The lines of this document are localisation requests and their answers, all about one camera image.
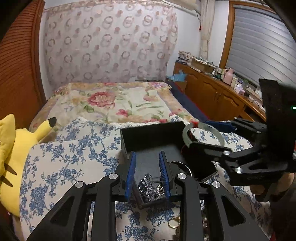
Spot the right hand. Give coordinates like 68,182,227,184
250,172,295,196

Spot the gold ring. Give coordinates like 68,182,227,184
167,216,181,230

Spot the cardboard box on cabinet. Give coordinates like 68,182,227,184
190,58,216,73

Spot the yellow Pikachu plush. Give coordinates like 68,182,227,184
1,114,57,217

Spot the grey window blind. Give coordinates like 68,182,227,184
226,4,295,85

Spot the silver chain jewelry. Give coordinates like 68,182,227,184
138,173,165,203

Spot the pink kettle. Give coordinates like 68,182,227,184
223,68,234,85

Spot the green jade bangle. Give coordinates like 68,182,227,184
182,122,225,147

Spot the black jewelry box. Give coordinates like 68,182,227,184
120,121,217,209

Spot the blue tissue box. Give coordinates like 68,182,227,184
166,70,187,82

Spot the blue floral white quilt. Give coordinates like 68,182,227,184
20,118,267,240

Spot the wooden sideboard cabinet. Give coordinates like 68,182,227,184
173,62,266,123

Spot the floral pink bed blanket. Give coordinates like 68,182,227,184
29,82,196,132

